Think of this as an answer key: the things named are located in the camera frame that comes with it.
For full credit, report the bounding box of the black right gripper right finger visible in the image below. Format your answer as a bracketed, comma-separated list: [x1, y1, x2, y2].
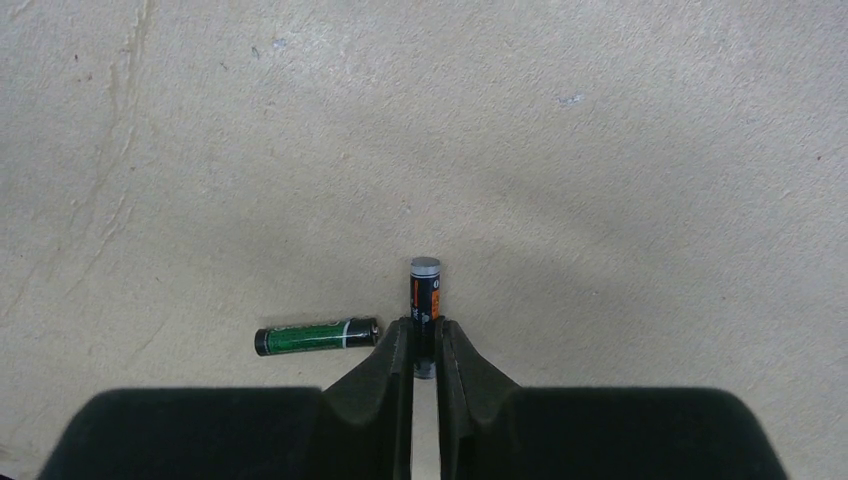
[436, 320, 786, 479]

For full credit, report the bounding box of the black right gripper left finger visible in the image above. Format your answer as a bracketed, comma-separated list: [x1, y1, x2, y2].
[41, 318, 413, 479]

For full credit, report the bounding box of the black orange AAA battery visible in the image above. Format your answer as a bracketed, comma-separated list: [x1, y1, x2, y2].
[410, 257, 441, 379]

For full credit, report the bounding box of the green black AAA battery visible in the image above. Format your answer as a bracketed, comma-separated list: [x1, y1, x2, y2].
[254, 317, 380, 356]

